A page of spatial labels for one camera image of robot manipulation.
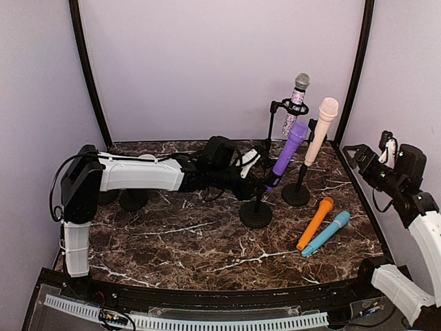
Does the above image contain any silver glitter microphone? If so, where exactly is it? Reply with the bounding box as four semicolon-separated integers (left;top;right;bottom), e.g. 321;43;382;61
282;72;311;137

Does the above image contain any purple toy microphone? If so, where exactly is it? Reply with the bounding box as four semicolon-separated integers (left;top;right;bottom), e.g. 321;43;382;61
264;122;309;192

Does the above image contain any black front frame rail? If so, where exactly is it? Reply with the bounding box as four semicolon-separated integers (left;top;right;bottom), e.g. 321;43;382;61
34;268;407;318

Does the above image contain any black tripod mic stand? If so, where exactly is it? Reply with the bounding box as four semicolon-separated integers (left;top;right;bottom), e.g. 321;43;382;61
254;98;309;170

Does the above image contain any black round-base pink mic stand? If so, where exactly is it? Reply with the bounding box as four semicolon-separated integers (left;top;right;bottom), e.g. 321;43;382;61
280;119;318;208

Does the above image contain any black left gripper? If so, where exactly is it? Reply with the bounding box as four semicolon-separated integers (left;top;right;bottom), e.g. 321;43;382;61
210;161;268;201

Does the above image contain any black round-base orange mic stand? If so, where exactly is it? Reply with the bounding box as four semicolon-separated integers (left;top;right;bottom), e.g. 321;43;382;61
97;190;119;205

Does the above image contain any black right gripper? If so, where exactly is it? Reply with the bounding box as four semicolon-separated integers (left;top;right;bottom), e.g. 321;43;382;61
344;144;406;198

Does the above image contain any black round-base blue mic stand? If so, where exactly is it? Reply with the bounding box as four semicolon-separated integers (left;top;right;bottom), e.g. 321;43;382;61
119;189;149;212

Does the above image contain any black left corner post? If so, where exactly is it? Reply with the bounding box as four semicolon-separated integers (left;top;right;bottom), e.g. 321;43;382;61
68;0;113;148

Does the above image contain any blue toy microphone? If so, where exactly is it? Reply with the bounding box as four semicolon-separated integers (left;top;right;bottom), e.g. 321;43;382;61
301;211;351;257

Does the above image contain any black round-base purple mic stand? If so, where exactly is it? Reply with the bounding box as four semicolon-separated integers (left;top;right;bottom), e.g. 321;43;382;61
239;181;273;229

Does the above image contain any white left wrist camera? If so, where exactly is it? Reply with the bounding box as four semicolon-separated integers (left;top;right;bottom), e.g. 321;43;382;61
236;149;260;179

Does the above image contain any black corner post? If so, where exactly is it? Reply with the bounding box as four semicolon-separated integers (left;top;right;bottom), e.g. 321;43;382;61
334;0;375;147
68;0;113;148

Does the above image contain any cream ceramic mug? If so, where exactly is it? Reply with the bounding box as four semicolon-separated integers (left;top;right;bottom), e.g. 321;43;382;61
139;154;156;161

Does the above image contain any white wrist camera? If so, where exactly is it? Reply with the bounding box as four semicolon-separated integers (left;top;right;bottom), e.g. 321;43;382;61
378;130;398;168
236;149;260;179

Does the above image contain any orange toy microphone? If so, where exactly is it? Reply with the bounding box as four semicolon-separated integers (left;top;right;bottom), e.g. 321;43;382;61
296;197;334;251

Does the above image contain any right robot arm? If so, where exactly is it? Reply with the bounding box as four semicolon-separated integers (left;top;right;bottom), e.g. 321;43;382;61
343;143;440;325

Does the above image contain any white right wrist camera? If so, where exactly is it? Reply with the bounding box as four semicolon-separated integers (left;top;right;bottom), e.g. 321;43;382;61
378;130;398;168

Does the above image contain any pink toy microphone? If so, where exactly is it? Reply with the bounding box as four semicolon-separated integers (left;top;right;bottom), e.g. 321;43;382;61
304;97;339;167

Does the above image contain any black right corner post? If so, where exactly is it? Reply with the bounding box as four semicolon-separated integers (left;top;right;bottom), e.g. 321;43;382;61
334;0;375;147

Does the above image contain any white slotted cable duct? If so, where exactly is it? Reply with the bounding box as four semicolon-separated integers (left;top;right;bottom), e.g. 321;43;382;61
43;294;329;330

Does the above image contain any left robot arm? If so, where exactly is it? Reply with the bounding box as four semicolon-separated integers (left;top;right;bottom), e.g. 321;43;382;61
50;136;261;301

